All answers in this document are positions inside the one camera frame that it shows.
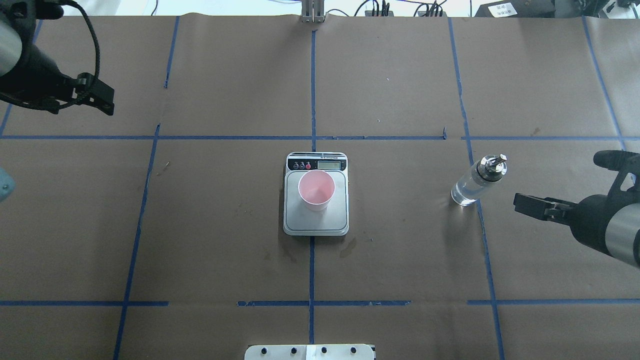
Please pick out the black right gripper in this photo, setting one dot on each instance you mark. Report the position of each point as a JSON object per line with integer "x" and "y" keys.
{"x": 590, "y": 220}

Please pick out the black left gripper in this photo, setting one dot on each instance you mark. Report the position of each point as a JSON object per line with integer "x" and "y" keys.
{"x": 35, "y": 67}

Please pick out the pink plastic cup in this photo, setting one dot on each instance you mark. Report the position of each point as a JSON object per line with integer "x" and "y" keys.
{"x": 316, "y": 188}

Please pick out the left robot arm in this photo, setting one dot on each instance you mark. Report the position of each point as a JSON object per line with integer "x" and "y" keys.
{"x": 16, "y": 35}

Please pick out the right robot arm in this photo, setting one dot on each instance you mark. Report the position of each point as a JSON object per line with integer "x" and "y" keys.
{"x": 625, "y": 227}

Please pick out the silver digital kitchen scale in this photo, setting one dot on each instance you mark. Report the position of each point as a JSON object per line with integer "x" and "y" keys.
{"x": 298, "y": 220}

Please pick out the black box with label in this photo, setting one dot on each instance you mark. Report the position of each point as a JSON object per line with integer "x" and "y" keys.
{"x": 516, "y": 9}

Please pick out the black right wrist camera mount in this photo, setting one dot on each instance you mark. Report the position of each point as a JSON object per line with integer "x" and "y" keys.
{"x": 623, "y": 163}

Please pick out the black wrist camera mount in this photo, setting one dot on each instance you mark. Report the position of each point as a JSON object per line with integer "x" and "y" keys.
{"x": 31, "y": 9}
{"x": 623, "y": 163}

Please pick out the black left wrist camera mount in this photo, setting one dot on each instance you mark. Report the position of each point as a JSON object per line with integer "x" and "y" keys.
{"x": 31, "y": 9}

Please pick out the aluminium frame post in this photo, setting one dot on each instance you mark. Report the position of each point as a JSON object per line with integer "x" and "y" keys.
{"x": 312, "y": 11}

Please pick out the white camera stand pole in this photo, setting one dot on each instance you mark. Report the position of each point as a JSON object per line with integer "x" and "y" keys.
{"x": 332, "y": 351}

